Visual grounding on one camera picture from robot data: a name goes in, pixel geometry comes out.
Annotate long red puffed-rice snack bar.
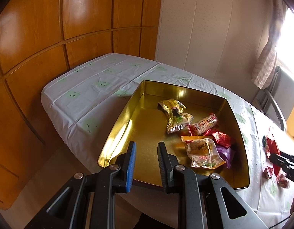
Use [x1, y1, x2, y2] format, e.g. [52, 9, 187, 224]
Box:
[189, 113, 219, 136]

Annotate large red snack bag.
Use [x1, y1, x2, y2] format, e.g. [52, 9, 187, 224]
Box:
[263, 130, 281, 159]

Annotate small red candy packet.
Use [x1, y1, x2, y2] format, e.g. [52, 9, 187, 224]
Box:
[276, 174, 290, 189]

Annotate small red snack packet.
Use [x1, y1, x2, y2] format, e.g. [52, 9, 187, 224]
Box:
[262, 166, 274, 180]

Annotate purple snack packet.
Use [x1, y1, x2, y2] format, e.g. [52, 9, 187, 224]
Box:
[216, 145, 235, 170]

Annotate clear orange nut snack bag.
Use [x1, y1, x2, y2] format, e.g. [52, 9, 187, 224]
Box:
[181, 136, 226, 170]

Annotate grey yellow blue sofa chair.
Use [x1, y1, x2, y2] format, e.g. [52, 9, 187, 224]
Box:
[253, 66, 294, 133]

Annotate red foil snack packet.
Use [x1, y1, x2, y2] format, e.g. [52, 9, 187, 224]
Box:
[203, 129, 234, 148]

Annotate gold metal tin box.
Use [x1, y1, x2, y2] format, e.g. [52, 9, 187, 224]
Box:
[98, 80, 250, 190]

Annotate pink plaid curtain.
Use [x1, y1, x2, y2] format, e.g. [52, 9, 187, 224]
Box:
[251, 0, 287, 90]

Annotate yellow green clipped snack bag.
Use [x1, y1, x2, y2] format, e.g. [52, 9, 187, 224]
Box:
[158, 99, 194, 134]

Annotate white tablecloth green clouds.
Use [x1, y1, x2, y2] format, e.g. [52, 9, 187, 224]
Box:
[41, 54, 294, 228]

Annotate wooden panel cabinet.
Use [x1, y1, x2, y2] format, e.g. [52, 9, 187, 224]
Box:
[0, 0, 161, 210]

